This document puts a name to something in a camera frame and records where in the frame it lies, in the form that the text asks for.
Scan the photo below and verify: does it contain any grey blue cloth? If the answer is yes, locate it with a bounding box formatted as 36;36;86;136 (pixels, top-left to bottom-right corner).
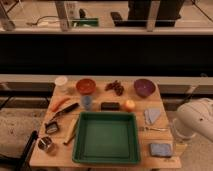
144;108;161;125

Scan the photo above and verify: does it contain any blue sponge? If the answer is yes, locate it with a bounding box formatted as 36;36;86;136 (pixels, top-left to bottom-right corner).
149;143;172;158

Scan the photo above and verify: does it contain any green box in background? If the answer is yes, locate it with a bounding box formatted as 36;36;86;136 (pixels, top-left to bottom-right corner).
72;18;99;27

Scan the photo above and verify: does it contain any green plastic tray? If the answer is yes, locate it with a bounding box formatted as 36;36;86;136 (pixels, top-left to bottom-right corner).
72;112;141;164

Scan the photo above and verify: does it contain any metal fork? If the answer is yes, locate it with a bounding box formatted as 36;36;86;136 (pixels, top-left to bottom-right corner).
139;127;167;132

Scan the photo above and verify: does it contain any blue grey cup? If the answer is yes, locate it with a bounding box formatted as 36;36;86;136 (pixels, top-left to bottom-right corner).
81;95;92;110

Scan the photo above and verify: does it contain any black rectangular block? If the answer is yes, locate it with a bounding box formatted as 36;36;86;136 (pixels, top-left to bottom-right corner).
101;102;120;111

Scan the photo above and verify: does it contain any red bowl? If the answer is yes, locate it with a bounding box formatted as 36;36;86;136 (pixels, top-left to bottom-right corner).
76;78;96;95

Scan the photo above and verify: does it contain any orange apple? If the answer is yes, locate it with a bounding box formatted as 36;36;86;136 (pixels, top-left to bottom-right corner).
124;100;135;112

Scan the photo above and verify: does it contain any black handled brush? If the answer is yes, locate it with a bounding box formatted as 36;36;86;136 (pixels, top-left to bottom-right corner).
45;103;79;135

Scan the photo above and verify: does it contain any white cup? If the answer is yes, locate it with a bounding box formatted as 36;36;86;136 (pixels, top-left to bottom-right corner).
54;76;68;91

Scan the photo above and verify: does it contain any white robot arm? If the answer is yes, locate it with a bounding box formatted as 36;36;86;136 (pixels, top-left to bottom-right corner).
173;98;213;142

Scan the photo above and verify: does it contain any black table leg bar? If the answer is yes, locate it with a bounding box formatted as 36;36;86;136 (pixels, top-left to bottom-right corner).
0;131;38;171

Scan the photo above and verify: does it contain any purple bowl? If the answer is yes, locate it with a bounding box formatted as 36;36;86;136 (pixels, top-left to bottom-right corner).
134;79;156;97

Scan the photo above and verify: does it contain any bunch of dark grapes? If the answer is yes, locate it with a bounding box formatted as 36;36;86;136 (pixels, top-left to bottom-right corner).
105;80;124;96

